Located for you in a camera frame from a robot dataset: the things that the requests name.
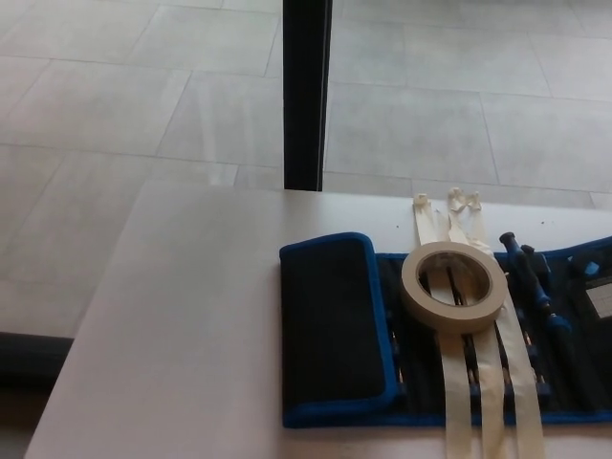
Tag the black precision screwdriver blue grip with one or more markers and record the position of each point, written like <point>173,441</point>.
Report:
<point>542,294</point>

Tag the black toolkit case blue trim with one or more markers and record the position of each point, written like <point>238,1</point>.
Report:
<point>330,311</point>

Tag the black vertical post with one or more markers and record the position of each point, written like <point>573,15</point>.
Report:
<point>307,95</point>

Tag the beige masking tape roll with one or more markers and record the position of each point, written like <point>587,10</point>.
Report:
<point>430,311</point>

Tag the white grid label card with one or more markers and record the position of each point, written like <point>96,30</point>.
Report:
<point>600,301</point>

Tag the small blue plastic piece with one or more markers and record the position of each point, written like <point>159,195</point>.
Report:
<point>590,268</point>

